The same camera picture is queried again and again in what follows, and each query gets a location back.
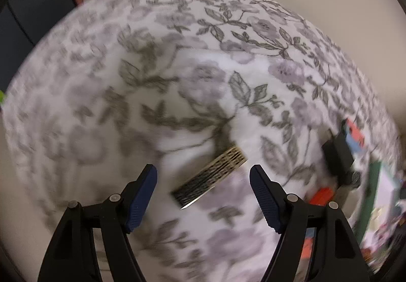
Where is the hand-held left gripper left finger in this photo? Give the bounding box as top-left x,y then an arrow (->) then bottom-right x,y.
37,164 -> 158,282

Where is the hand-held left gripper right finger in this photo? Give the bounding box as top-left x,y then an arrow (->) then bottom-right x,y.
249,164 -> 370,282

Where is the gold patterned lighter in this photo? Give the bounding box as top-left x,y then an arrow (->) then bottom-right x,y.
171,145 -> 248,210

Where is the black cube box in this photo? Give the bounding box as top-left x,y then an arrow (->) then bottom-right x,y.
322,128 -> 356,178

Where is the teal cardboard tray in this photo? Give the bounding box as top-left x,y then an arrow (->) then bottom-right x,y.
355,158 -> 406,270

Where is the blue and orange eraser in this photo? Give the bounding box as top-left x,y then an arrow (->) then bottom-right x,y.
344,119 -> 367,156

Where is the floral blanket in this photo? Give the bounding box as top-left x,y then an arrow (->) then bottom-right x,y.
0,0 -> 403,282

